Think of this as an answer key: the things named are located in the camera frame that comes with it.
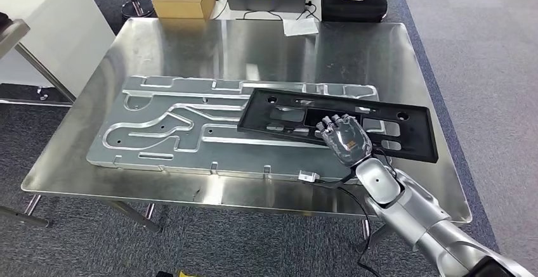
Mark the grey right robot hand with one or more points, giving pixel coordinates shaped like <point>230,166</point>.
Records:
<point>349,143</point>

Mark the black plastic plate frame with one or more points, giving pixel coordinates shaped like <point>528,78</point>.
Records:
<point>420,140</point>

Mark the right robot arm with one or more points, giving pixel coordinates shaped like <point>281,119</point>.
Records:
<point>420,216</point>

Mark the stainless steel workbench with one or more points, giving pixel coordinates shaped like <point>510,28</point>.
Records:
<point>252,48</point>

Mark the machined aluminium fixture plate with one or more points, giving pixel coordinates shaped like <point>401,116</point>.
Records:
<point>235,153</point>

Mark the white paper sheet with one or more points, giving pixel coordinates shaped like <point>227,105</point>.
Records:
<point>300,27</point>

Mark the yellow floor tape square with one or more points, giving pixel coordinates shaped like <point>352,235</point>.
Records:
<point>189,274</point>

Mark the white cabinet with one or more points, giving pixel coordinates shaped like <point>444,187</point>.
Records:
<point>54,23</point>

